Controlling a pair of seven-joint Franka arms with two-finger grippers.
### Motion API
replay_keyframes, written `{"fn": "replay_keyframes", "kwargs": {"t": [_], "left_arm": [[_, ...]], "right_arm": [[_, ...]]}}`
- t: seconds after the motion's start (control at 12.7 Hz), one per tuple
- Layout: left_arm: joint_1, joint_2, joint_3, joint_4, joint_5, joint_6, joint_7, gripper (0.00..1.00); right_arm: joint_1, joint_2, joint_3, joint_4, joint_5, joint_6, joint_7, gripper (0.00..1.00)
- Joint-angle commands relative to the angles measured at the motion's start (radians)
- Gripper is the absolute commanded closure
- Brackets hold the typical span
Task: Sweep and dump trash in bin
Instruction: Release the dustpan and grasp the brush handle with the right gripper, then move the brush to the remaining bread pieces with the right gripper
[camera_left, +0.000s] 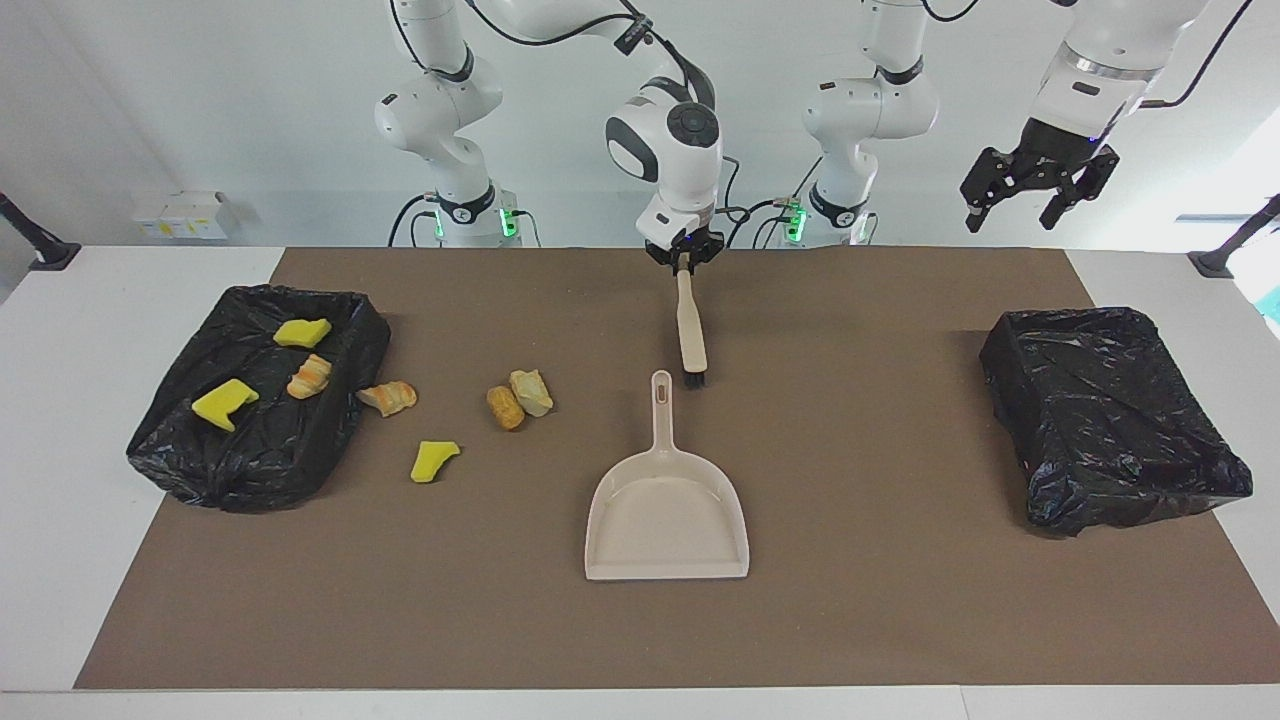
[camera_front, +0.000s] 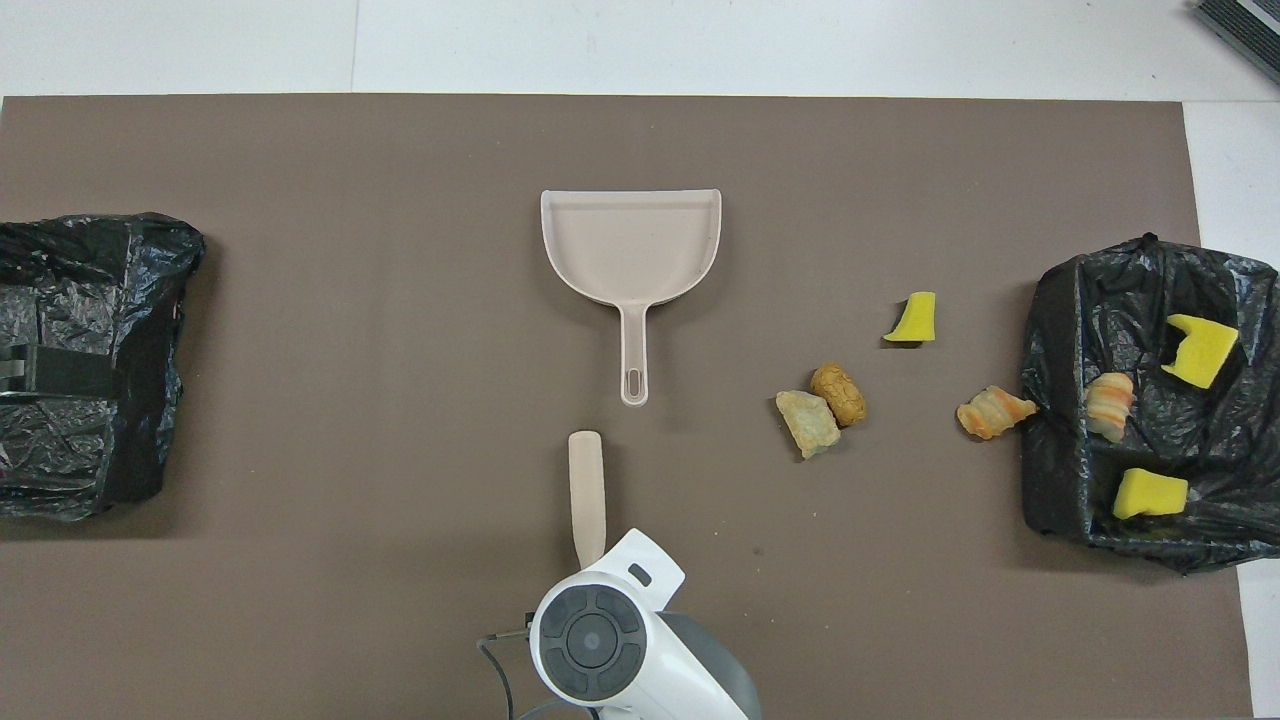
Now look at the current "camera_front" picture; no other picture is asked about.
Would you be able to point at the beige brush black bristles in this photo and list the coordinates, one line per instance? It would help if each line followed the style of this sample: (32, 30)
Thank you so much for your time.
(587, 490)

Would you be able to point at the beige plastic dustpan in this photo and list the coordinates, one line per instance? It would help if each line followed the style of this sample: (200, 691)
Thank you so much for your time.
(630, 245)

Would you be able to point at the pale greenish foam chunk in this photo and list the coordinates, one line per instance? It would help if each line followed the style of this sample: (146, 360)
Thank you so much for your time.
(808, 425)

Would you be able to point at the brown peanut shaped toy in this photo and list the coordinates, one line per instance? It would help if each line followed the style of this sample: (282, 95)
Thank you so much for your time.
(838, 393)

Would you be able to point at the yellow green wedge sponge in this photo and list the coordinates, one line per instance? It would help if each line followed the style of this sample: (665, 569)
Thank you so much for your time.
(915, 320)

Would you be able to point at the orange striped bread toy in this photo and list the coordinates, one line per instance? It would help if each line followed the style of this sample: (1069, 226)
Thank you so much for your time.
(990, 413)

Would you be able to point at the small striped bread toy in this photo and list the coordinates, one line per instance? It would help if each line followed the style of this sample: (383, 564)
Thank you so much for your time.
(1110, 405)

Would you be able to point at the yellow sponge chunk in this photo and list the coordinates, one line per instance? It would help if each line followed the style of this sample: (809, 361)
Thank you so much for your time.
(1150, 495)

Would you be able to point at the notched yellow sponge piece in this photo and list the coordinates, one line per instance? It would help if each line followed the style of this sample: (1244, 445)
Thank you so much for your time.
(1200, 355)

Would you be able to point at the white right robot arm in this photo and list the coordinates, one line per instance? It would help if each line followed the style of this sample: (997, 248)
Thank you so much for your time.
(640, 660)

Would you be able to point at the black bag lined bin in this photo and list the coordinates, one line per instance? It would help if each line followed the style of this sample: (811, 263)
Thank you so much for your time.
(90, 280)
(1060, 330)

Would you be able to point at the brown table mat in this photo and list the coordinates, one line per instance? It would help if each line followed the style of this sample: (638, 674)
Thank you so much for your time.
(400, 200)

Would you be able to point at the dark grated device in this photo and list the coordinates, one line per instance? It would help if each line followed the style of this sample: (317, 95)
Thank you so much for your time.
(1245, 25)

